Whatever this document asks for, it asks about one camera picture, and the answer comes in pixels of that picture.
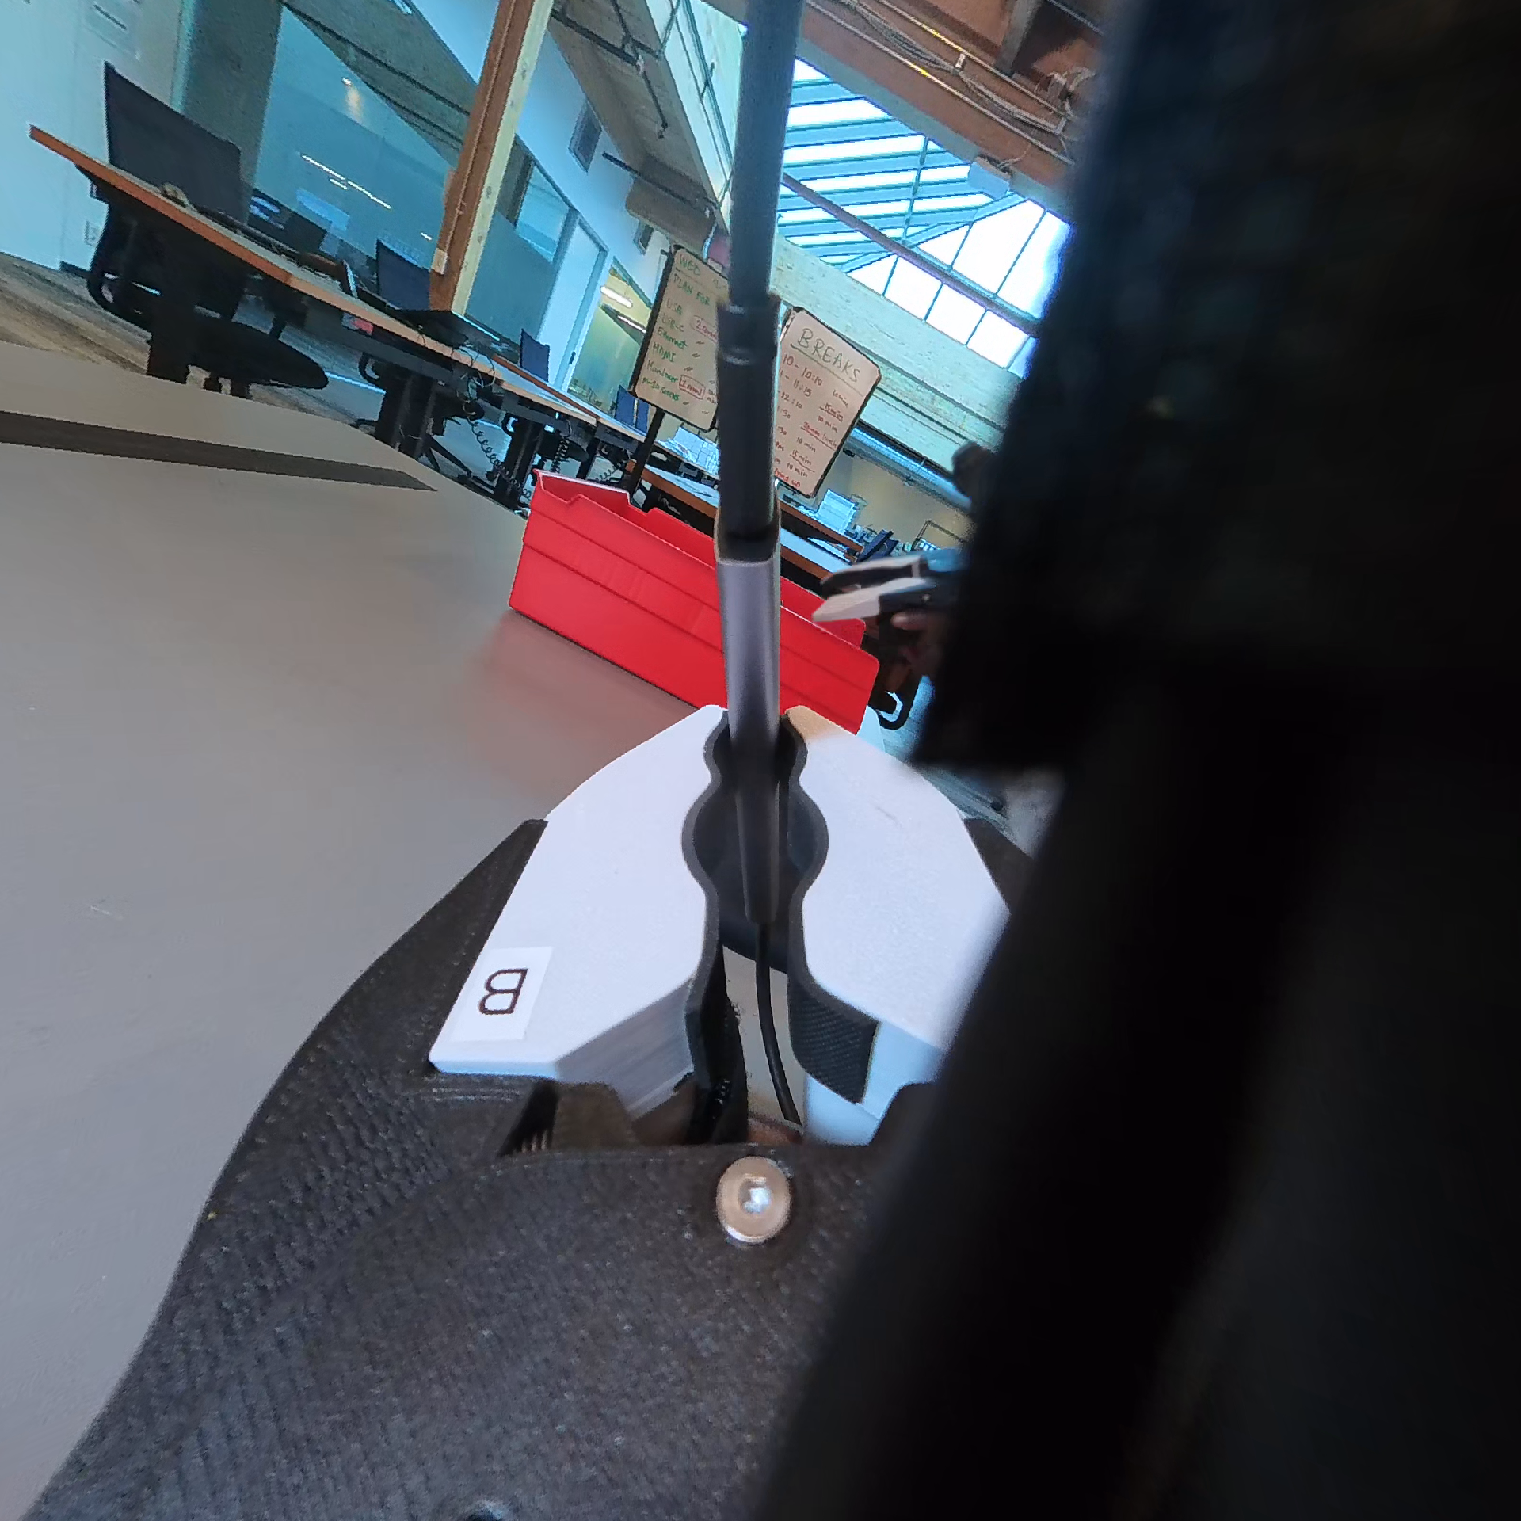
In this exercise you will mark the dark cloth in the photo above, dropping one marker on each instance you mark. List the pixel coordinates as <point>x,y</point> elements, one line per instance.
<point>1248,831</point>

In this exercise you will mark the black office chair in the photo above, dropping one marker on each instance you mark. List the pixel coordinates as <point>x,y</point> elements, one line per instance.
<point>225,344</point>

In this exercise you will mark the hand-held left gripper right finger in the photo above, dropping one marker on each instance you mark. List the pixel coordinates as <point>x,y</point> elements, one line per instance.
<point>904,878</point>

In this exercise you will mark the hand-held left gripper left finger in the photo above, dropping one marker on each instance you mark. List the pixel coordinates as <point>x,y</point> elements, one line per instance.
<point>595,903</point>

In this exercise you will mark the black computer monitor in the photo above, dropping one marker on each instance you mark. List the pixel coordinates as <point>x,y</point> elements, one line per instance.
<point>173,148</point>

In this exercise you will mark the wood framed whiteboard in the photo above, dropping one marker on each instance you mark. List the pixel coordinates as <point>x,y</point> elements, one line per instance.
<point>680,338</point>
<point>826,403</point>

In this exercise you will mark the red plastic bin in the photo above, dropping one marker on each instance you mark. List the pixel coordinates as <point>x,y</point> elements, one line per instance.
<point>631,593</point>

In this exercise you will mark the wooden office desk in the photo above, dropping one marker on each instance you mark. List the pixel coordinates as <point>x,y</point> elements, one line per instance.
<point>274,255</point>

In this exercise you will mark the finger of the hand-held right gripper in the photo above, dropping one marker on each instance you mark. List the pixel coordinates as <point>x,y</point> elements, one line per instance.
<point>863,602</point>
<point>897,572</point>

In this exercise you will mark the person's right hand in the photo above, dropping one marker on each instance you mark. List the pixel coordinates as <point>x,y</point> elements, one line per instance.
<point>924,641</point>

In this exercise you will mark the plain wooden post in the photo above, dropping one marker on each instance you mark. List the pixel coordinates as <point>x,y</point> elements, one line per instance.
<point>488,153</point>

